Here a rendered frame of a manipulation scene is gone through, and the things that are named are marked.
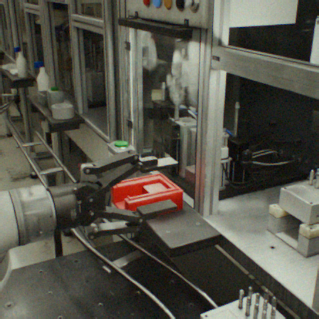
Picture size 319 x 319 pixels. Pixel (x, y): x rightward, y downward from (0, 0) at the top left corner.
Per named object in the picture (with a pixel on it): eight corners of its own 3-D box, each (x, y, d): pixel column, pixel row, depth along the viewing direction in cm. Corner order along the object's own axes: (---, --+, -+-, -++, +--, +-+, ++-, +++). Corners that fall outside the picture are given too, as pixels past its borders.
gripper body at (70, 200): (58, 243, 70) (112, 230, 74) (53, 196, 67) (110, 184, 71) (46, 222, 77) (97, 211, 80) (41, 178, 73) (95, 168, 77)
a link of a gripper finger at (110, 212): (90, 208, 73) (87, 216, 73) (146, 219, 79) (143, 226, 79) (82, 199, 76) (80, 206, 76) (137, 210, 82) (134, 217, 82)
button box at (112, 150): (107, 179, 134) (106, 142, 129) (132, 174, 137) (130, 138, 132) (117, 189, 127) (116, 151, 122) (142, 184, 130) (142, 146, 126)
